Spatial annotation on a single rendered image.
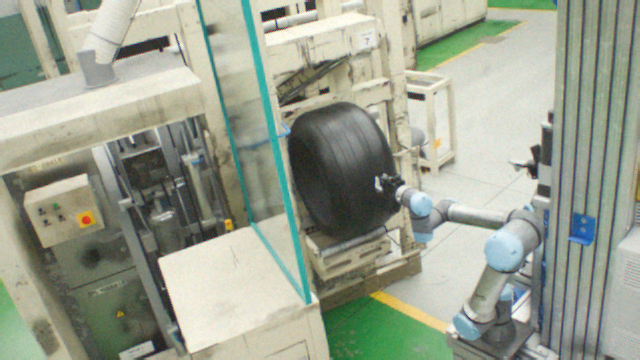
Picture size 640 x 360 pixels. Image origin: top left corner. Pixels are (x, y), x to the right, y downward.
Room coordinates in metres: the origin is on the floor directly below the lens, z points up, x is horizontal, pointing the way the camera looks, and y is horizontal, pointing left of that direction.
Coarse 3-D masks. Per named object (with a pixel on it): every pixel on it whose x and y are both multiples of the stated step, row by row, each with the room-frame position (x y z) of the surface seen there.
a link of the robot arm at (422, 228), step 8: (424, 216) 1.66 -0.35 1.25; (432, 216) 1.69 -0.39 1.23; (440, 216) 1.70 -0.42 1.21; (416, 224) 1.66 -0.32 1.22; (424, 224) 1.66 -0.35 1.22; (432, 224) 1.67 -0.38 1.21; (440, 224) 1.70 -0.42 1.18; (416, 232) 1.66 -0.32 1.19; (424, 232) 1.65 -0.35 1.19; (432, 232) 1.67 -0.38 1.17; (416, 240) 1.67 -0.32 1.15; (424, 240) 1.65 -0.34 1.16
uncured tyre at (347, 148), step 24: (312, 120) 2.19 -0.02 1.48; (336, 120) 2.16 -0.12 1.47; (360, 120) 2.15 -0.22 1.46; (288, 144) 2.40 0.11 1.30; (312, 144) 2.10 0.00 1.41; (336, 144) 2.05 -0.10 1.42; (360, 144) 2.06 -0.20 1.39; (384, 144) 2.08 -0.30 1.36; (312, 168) 2.50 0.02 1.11; (336, 168) 1.99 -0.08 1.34; (360, 168) 1.99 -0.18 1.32; (384, 168) 2.02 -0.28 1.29; (312, 192) 2.43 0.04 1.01; (336, 192) 1.96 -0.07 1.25; (360, 192) 1.96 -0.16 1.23; (312, 216) 2.25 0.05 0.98; (336, 216) 1.97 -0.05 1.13; (360, 216) 1.96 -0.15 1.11; (384, 216) 2.03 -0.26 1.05
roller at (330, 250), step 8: (368, 232) 2.13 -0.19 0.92; (376, 232) 2.13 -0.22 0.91; (384, 232) 2.14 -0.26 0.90; (344, 240) 2.10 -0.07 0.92; (352, 240) 2.09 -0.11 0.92; (360, 240) 2.10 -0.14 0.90; (368, 240) 2.11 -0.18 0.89; (320, 248) 2.07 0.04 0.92; (328, 248) 2.06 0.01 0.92; (336, 248) 2.06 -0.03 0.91; (344, 248) 2.07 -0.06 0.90; (328, 256) 2.04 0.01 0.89
